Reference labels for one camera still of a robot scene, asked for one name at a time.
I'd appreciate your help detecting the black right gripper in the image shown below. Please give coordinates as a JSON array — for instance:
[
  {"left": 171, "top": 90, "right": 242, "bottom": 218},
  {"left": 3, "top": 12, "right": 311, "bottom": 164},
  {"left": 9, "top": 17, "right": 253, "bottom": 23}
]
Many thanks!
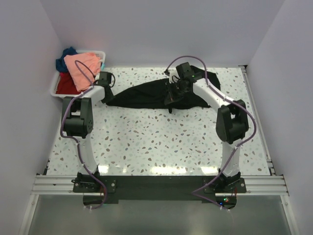
[{"left": 165, "top": 80, "right": 188, "bottom": 105}]

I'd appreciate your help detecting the black t shirt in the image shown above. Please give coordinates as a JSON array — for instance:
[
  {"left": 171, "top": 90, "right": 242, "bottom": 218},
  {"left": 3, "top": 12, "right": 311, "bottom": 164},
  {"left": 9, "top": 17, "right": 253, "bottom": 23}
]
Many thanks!
[{"left": 106, "top": 65, "right": 221, "bottom": 113}]

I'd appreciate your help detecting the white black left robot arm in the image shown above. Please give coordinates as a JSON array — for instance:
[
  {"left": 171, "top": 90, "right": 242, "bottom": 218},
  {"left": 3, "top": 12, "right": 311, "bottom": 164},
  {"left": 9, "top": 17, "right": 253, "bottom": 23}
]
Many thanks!
[{"left": 60, "top": 71, "right": 115, "bottom": 192}]

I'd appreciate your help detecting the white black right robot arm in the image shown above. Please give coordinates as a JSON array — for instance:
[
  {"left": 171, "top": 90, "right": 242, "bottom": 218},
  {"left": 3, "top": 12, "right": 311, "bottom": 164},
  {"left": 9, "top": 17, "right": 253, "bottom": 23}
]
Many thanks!
[{"left": 164, "top": 62, "right": 249, "bottom": 192}]

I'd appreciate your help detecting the white plastic laundry basket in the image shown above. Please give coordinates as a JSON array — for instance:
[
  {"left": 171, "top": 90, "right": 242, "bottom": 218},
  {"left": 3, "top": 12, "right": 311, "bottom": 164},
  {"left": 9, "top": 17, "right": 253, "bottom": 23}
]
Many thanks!
[{"left": 49, "top": 49, "right": 106, "bottom": 98}]

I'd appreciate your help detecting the salmon pink t shirt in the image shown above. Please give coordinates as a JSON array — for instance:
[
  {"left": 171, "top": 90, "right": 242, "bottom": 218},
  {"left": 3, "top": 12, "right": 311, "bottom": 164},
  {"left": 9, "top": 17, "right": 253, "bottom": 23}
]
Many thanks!
[{"left": 64, "top": 52, "right": 102, "bottom": 92}]

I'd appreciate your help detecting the red t shirt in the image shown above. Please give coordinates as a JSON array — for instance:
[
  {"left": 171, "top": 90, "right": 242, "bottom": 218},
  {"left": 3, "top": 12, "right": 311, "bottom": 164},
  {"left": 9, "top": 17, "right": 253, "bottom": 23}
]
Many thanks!
[{"left": 56, "top": 72, "right": 82, "bottom": 94}]

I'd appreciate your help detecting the blue t shirt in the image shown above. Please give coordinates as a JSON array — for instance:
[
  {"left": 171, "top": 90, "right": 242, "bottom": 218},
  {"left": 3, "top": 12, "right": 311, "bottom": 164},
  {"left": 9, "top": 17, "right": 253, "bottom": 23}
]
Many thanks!
[{"left": 55, "top": 47, "right": 78, "bottom": 72}]

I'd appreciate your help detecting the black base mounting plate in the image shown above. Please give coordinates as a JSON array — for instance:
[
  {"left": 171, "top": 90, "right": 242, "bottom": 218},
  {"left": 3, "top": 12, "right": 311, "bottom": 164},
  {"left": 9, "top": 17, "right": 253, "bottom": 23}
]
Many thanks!
[{"left": 71, "top": 173, "right": 247, "bottom": 209}]

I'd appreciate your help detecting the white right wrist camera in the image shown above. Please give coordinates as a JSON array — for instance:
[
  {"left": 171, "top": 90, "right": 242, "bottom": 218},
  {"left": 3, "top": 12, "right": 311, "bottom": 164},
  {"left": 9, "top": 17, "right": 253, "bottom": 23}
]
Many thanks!
[{"left": 164, "top": 70, "right": 179, "bottom": 83}]

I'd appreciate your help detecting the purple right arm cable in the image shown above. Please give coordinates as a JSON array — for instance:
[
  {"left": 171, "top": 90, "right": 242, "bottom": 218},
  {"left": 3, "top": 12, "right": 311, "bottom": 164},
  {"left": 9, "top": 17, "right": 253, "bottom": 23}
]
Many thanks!
[{"left": 166, "top": 55, "right": 257, "bottom": 206}]

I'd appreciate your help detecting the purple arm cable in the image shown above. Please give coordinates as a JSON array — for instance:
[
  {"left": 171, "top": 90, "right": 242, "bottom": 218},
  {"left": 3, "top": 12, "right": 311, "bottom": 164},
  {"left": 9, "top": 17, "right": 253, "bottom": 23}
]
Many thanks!
[
  {"left": 60, "top": 60, "right": 110, "bottom": 209},
  {"left": 166, "top": 55, "right": 257, "bottom": 206}
]

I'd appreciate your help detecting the aluminium right side rail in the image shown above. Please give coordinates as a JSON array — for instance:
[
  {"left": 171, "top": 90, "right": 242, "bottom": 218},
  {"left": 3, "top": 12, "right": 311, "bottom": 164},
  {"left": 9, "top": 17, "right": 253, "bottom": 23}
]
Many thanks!
[{"left": 239, "top": 65, "right": 276, "bottom": 176}]

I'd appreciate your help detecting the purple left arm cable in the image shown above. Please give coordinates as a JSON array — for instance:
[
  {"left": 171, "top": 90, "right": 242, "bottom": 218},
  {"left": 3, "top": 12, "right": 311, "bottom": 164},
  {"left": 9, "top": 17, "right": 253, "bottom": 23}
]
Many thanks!
[{"left": 60, "top": 60, "right": 110, "bottom": 209}]

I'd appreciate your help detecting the aluminium front rail frame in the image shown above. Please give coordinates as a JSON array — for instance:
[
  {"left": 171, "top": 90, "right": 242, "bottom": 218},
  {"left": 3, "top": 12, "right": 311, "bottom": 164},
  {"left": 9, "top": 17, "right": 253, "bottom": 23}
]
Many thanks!
[{"left": 31, "top": 175, "right": 289, "bottom": 196}]

